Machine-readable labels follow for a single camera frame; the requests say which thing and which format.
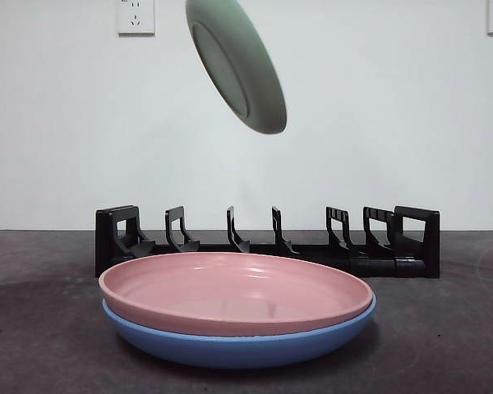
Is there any pink plate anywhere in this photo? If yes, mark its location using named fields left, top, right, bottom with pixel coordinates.
left=98, top=251, right=374, bottom=337

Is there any green plate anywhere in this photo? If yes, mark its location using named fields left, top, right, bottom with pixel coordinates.
left=184, top=0, right=288, bottom=136

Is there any blue plate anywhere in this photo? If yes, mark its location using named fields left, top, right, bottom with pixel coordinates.
left=101, top=293, right=378, bottom=369

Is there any black plate rack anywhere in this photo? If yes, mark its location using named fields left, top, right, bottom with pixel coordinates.
left=94, top=204, right=441, bottom=281

